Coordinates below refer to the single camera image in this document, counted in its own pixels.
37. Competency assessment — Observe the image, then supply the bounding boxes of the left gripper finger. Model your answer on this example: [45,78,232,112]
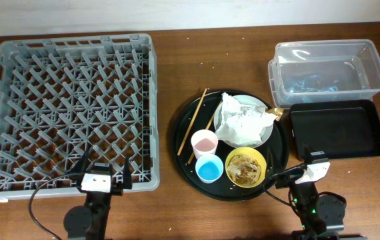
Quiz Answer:
[71,149,89,173]
[122,155,133,189]

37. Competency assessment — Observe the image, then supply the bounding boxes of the yellow bowl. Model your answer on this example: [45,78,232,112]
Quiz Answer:
[225,147,267,188]

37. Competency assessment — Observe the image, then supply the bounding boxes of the food scraps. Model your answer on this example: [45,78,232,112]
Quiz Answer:
[226,155,262,187]

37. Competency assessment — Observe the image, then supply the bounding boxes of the gold snack wrapper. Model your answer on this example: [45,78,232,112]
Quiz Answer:
[266,108,284,121]

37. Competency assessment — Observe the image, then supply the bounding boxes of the white napkin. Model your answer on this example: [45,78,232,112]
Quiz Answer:
[215,92,275,145]

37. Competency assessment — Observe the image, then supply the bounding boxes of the pink cup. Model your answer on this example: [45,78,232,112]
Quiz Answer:
[191,129,219,159]

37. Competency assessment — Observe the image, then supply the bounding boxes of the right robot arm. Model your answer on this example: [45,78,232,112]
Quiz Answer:
[264,143,347,240]

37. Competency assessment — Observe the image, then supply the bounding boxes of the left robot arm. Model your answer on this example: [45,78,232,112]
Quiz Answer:
[63,151,133,239]

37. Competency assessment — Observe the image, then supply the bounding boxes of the grey dishwasher rack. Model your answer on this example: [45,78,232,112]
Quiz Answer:
[0,33,160,202]

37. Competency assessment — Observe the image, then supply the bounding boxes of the round black tray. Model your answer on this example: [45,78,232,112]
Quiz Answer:
[168,90,290,201]

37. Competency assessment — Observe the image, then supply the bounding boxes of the black rectangular tray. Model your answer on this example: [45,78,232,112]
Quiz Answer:
[289,100,380,160]

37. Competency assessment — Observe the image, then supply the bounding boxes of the blue cup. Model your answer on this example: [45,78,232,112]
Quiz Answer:
[195,154,224,184]

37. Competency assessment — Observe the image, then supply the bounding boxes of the grey ceramic plate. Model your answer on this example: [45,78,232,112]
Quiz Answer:
[213,95,274,148]

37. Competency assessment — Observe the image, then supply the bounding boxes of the right wooden chopstick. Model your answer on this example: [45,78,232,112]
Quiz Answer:
[186,101,222,165]

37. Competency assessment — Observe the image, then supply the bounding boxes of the wooden chopstick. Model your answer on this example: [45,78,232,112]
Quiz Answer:
[186,101,222,165]
[177,88,209,156]

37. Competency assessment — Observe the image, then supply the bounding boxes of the clear plastic bin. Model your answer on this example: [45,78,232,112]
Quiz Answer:
[268,39,380,109]

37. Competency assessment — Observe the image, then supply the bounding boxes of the left wooden chopstick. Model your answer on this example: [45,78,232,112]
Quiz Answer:
[177,88,209,156]

